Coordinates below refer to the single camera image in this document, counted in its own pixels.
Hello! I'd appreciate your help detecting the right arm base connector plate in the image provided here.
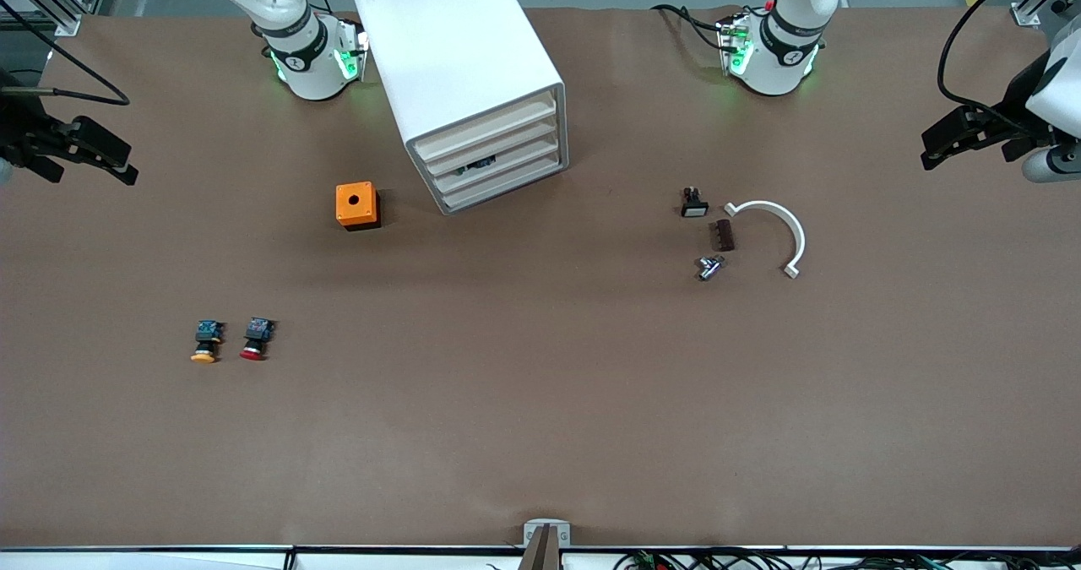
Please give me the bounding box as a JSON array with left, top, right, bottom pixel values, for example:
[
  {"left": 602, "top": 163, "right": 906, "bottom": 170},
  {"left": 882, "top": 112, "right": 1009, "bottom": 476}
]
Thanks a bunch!
[{"left": 334, "top": 17, "right": 370, "bottom": 83}]

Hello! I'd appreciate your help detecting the red push button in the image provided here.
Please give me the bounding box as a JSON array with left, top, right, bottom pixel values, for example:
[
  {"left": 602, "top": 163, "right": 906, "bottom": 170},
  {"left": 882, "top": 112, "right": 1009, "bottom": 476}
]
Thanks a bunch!
[{"left": 239, "top": 317, "right": 276, "bottom": 361}]

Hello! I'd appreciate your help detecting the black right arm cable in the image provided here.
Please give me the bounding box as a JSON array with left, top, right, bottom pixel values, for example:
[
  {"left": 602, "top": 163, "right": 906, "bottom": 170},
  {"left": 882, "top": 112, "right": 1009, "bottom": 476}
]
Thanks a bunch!
[{"left": 0, "top": 0, "right": 132, "bottom": 106}]

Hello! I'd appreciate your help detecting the white table edge rail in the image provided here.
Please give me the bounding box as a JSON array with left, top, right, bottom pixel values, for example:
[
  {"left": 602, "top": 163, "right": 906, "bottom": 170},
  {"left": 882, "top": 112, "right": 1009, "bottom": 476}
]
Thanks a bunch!
[{"left": 0, "top": 545, "right": 1081, "bottom": 570}]

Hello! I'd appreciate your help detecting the brown table cover mat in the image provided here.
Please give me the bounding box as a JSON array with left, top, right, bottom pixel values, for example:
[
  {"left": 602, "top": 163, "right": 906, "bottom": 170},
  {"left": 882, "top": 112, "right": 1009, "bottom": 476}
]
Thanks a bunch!
[{"left": 0, "top": 4, "right": 1081, "bottom": 550}]

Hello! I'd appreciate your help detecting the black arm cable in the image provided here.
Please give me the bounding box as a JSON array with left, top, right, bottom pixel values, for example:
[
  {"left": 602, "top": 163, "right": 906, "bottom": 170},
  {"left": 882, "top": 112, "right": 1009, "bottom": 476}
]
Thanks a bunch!
[
  {"left": 937, "top": 0, "right": 1061, "bottom": 113},
  {"left": 0, "top": 0, "right": 132, "bottom": 106}
]

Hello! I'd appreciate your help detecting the white curved bracket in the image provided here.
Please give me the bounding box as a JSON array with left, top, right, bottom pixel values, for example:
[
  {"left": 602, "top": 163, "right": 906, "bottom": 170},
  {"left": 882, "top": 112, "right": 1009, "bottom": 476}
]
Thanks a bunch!
[{"left": 724, "top": 200, "right": 807, "bottom": 280}]

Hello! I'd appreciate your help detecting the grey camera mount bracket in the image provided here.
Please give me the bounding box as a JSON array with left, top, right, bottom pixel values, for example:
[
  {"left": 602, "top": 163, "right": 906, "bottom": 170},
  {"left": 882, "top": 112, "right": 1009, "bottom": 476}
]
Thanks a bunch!
[{"left": 519, "top": 519, "right": 572, "bottom": 570}]

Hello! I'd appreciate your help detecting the black left base cable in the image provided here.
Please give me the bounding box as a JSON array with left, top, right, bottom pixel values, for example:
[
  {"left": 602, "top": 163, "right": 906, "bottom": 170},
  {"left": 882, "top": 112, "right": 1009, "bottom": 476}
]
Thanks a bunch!
[{"left": 650, "top": 3, "right": 731, "bottom": 52}]

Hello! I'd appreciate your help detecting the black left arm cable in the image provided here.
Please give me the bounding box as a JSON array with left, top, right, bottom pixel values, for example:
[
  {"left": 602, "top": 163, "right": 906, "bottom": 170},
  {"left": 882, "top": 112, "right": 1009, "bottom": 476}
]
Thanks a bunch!
[{"left": 937, "top": 0, "right": 1061, "bottom": 113}]

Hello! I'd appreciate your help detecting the yellow push button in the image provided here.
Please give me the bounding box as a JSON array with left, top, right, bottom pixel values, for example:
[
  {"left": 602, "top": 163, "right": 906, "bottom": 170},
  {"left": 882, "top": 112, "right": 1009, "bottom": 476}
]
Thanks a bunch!
[{"left": 190, "top": 320, "right": 225, "bottom": 364}]

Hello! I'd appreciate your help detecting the orange button box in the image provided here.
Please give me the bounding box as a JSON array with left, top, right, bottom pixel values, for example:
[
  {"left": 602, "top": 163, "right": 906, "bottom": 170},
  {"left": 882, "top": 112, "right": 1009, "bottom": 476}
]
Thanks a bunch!
[{"left": 335, "top": 182, "right": 381, "bottom": 231}]

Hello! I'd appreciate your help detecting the tangled cable bundle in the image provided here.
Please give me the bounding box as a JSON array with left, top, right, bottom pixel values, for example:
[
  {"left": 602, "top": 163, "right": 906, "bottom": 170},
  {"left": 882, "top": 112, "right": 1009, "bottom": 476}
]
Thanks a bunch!
[{"left": 612, "top": 546, "right": 1081, "bottom": 570}]

